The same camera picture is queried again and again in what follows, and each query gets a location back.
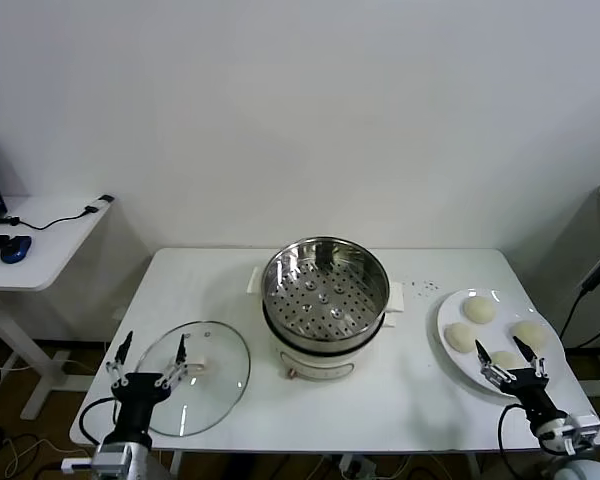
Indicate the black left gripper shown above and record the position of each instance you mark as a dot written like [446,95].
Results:
[140,387]

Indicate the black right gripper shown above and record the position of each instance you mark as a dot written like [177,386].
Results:
[530,392]

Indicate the white steamed baozi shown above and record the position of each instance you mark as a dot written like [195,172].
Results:
[505,359]
[479,309]
[461,337]
[532,330]

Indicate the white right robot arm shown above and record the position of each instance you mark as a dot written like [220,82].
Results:
[585,470]

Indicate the stainless steel steamer basket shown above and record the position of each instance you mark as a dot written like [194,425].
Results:
[300,280]

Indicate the white round plate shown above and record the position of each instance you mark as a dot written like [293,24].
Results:
[452,312]

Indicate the white table leg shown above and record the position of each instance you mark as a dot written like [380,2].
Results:
[176,467]
[474,467]

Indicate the white side table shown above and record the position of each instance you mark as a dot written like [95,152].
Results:
[50,250]

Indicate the white electric cooker pot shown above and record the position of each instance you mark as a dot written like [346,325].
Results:
[320,367]

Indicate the blue computer mouse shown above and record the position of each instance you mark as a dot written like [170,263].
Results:
[16,249]

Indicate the white power strip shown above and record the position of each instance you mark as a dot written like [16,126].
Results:
[352,465]

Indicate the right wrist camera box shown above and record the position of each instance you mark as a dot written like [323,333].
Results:
[587,427]

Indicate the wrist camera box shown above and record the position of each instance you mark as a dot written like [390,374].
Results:
[77,466]
[587,427]

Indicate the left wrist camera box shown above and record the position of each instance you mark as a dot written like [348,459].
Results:
[77,466]

